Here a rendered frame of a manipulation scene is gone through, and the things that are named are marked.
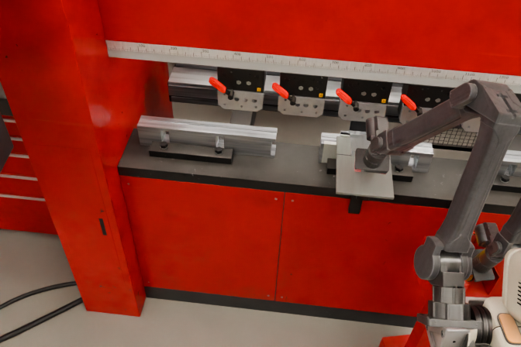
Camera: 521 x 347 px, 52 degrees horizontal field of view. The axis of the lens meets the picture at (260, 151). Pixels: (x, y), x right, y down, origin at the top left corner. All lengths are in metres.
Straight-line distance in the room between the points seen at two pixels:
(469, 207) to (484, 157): 0.11
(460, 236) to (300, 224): 0.91
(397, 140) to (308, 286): 1.09
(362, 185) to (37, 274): 1.72
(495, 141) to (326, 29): 0.65
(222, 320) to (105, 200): 0.90
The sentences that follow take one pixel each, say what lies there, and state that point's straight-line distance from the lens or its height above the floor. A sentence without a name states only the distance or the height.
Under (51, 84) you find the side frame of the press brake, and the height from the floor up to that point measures 1.30.
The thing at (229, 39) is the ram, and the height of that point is 1.37.
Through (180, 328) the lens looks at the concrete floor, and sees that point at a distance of 2.55.
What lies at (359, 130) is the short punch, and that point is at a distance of 1.87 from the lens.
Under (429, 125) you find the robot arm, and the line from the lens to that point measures 1.33.
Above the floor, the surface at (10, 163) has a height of 0.56.
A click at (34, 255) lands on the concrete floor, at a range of 2.92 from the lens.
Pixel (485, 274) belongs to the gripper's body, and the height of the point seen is 0.81.
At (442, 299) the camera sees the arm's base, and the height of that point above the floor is 1.23.
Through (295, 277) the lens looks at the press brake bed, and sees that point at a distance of 2.32.
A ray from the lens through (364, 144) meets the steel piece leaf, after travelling 1.86.
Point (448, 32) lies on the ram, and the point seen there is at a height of 1.45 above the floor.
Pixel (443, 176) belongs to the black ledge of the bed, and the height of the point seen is 0.87.
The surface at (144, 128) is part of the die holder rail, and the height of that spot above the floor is 0.96.
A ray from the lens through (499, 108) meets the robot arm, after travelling 1.14.
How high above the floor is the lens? 2.24
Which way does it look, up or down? 44 degrees down
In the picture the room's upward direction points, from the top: 2 degrees clockwise
